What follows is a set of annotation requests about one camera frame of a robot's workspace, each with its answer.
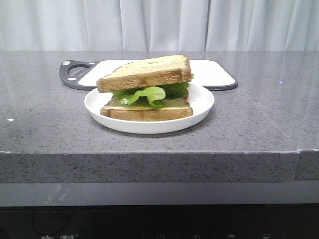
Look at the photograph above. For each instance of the white curtain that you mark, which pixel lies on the white curtain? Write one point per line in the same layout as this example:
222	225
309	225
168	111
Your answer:
159	25

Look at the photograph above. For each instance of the black appliance front panel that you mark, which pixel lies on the black appliance front panel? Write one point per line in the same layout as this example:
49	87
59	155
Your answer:
285	221

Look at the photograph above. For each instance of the white cutting board black rim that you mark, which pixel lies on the white cutting board black rim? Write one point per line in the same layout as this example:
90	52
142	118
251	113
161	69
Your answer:
83	75

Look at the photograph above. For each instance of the white round plate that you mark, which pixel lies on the white round plate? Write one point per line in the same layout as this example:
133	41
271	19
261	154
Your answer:
200	99

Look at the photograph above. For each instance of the toasted bread slice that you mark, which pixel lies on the toasted bread slice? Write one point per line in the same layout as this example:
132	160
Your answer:
149	72
141	110

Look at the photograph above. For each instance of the green lettuce leaf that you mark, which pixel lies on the green lettuce leaf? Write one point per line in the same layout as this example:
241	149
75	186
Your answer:
161	93

